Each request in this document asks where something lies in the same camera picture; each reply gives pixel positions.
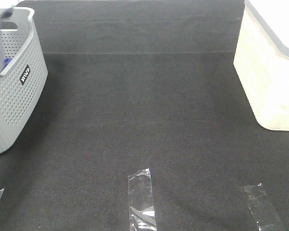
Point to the blue towel in basket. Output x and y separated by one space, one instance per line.
6 61

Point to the cream plastic storage basket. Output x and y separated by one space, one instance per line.
262 61

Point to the clear tape strip center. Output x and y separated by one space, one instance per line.
141 202

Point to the clear tape strip right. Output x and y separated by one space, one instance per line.
261 208

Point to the grey perforated laundry basket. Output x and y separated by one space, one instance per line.
23 79

